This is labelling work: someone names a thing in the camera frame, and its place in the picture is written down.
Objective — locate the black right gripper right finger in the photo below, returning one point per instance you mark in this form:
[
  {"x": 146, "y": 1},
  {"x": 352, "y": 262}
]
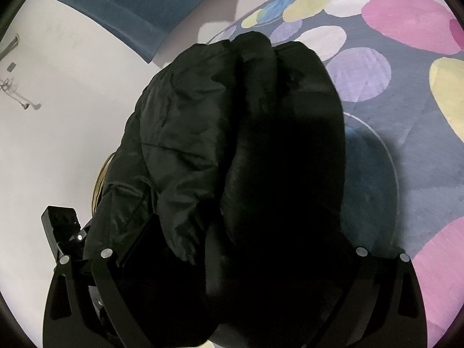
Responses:
[{"x": 384, "y": 306}]

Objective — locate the wall hook fixture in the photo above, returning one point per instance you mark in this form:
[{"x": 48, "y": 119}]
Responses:
[{"x": 8, "y": 84}]

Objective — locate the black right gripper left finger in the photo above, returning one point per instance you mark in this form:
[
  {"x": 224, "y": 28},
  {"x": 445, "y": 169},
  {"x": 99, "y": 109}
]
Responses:
[{"x": 84, "y": 307}]

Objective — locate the colourful dotted bedspread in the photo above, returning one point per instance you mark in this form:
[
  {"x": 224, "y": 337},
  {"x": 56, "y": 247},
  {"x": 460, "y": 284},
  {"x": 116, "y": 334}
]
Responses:
[{"x": 398, "y": 67}]

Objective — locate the yellow black striped pillow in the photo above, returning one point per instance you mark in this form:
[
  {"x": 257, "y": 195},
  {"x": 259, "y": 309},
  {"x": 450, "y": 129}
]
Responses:
[{"x": 98, "y": 187}]

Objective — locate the black jacket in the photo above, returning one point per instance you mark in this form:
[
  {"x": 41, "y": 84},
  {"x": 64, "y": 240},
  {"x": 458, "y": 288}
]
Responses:
[{"x": 222, "y": 201}]

